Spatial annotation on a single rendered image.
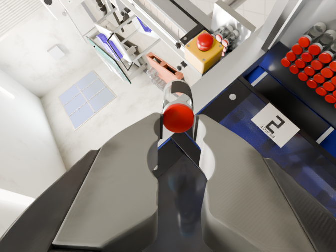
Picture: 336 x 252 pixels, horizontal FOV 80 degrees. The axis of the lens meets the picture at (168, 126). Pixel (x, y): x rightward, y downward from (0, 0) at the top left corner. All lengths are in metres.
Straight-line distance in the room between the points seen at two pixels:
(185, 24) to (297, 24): 0.35
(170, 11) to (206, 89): 0.37
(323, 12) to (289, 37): 0.09
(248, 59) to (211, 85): 0.11
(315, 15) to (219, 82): 0.21
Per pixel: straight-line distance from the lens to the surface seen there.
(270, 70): 0.64
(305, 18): 0.50
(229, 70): 0.53
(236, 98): 0.50
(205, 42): 0.52
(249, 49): 0.57
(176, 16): 0.76
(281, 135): 0.50
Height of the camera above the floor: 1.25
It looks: 6 degrees down
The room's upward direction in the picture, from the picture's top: 131 degrees counter-clockwise
